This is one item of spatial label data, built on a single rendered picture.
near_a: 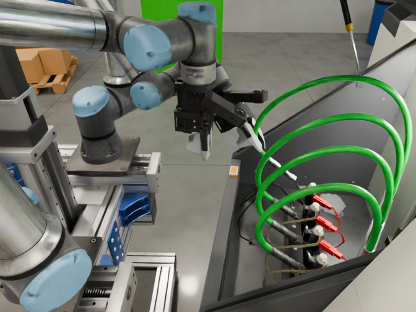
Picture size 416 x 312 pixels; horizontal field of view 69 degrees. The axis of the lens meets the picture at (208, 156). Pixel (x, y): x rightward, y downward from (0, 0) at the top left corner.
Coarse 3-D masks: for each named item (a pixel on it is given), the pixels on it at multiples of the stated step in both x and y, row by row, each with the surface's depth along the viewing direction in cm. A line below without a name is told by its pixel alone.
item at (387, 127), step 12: (324, 120) 64; (336, 120) 64; (372, 120) 62; (300, 132) 67; (396, 132) 63; (276, 144) 70; (396, 144) 64; (264, 156) 72; (396, 156) 66; (396, 168) 68; (396, 180) 69; (264, 192) 79; (300, 216) 81
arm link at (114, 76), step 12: (108, 0) 89; (120, 0) 91; (120, 12) 93; (108, 60) 99; (108, 72) 102; (120, 72) 102; (108, 84) 103; (120, 84) 102; (120, 96) 104; (132, 108) 110
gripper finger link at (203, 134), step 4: (204, 124) 70; (204, 128) 68; (200, 132) 70; (204, 132) 69; (208, 132) 71; (200, 136) 70; (204, 136) 70; (204, 140) 70; (204, 144) 71; (204, 148) 73
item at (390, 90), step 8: (312, 80) 71; (320, 80) 70; (328, 80) 69; (336, 80) 69; (344, 80) 69; (352, 80) 68; (360, 80) 67; (368, 80) 67; (376, 80) 67; (296, 88) 73; (304, 88) 72; (384, 88) 67; (392, 88) 67; (280, 96) 75; (288, 96) 74; (392, 96) 67; (400, 96) 67; (272, 104) 76; (400, 104) 68; (264, 112) 78; (408, 112) 68; (256, 120) 81; (408, 120) 69; (256, 128) 81; (408, 128) 70; (408, 136) 71; (408, 144) 72; (264, 152) 86; (408, 152) 73
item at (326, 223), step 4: (320, 216) 80; (316, 220) 79; (320, 220) 78; (324, 220) 78; (320, 224) 79; (324, 224) 78; (328, 224) 77; (328, 228) 77; (332, 228) 77; (336, 228) 77
